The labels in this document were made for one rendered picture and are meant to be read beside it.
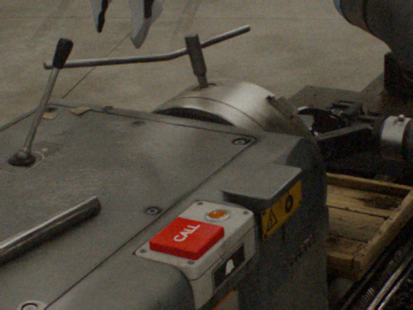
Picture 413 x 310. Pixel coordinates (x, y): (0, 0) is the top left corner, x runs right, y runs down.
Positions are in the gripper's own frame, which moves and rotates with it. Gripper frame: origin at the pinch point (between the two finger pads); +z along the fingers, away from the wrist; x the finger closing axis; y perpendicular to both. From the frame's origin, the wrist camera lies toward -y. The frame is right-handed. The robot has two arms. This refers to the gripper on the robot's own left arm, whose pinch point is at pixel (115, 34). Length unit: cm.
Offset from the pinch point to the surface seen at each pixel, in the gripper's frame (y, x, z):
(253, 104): 13.1, -17.1, 9.7
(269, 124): 11.4, -20.9, 10.8
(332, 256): 26, -31, 39
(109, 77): 288, 187, 190
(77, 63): -2.2, 4.5, 5.6
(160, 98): 272, 146, 179
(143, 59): 6.3, -1.1, 5.8
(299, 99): 75, -1, 40
